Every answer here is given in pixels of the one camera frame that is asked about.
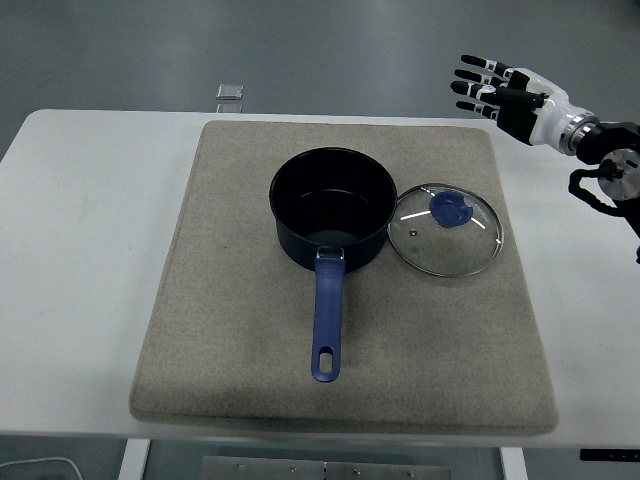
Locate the glass pot lid blue knob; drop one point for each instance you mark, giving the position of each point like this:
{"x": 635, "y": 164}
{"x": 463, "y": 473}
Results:
{"x": 450, "y": 209}

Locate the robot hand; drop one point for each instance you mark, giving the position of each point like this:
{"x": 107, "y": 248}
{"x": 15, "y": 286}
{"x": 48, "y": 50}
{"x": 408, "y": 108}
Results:
{"x": 547, "y": 110}

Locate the silver floor plate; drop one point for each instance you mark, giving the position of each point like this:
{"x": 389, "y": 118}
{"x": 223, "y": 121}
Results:
{"x": 230, "y": 91}
{"x": 229, "y": 108}

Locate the white table leg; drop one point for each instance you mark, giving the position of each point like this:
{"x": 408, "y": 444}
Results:
{"x": 512, "y": 465}
{"x": 134, "y": 460}

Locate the grey-beige fabric mat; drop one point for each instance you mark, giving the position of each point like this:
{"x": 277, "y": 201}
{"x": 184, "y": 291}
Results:
{"x": 225, "y": 300}

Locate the black table control panel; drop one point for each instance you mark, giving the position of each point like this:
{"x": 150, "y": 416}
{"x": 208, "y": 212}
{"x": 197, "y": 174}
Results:
{"x": 610, "y": 455}

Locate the grey metal plate with screws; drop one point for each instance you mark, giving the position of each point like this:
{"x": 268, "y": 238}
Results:
{"x": 260, "y": 470}

